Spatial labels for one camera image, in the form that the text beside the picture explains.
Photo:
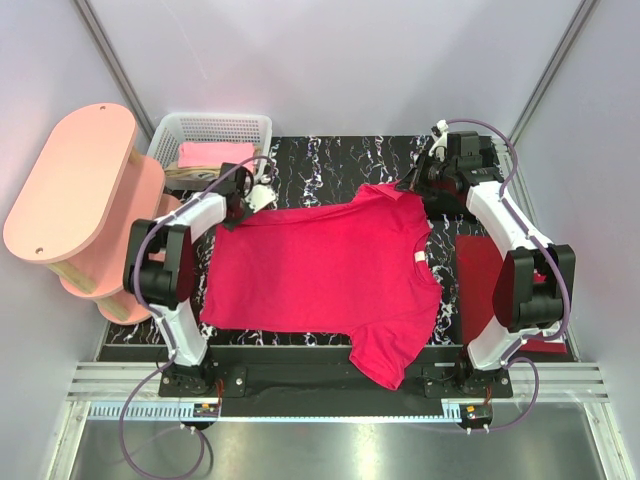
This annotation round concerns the pink folded t shirt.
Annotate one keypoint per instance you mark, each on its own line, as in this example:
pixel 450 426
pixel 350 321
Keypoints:
pixel 204 155

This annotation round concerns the orange connector board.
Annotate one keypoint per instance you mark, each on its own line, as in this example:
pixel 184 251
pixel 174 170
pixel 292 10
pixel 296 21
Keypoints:
pixel 477 413
pixel 207 409

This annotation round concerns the right orange connector board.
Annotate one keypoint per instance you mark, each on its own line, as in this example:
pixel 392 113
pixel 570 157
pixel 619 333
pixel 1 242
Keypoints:
pixel 477 413

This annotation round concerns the beige folded t shirt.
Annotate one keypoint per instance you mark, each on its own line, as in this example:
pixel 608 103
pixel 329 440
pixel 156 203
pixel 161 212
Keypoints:
pixel 173 171

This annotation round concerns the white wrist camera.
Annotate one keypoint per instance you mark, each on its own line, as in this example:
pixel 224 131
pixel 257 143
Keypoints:
pixel 440 140
pixel 261 195

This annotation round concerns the pink three tier shelf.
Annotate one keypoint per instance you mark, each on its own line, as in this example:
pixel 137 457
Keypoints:
pixel 75 211

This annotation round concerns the white plastic basket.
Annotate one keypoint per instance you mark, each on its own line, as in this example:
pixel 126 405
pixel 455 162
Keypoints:
pixel 177 128

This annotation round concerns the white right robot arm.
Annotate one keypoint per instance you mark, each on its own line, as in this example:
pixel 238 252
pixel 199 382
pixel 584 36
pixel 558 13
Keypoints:
pixel 491 204

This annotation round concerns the red t shirt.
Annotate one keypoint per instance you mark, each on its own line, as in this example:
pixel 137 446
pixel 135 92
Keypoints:
pixel 357 269

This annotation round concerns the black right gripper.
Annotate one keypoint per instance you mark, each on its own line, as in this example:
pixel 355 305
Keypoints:
pixel 417 176

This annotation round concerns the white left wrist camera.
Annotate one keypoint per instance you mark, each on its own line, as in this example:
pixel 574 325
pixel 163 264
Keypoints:
pixel 261 195

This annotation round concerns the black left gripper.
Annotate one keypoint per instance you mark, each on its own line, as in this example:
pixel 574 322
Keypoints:
pixel 240 212

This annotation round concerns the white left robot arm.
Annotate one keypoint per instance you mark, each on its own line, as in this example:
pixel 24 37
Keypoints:
pixel 159 267

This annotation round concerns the black folded t shirt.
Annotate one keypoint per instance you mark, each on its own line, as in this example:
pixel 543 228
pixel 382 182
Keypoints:
pixel 468 171

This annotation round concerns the left orange connector board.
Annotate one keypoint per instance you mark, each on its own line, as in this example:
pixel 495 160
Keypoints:
pixel 207 409

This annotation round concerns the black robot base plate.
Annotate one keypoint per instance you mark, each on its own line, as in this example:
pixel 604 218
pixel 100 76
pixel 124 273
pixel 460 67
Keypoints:
pixel 296 382

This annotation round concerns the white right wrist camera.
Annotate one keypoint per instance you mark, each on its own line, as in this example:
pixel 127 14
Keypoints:
pixel 440 140

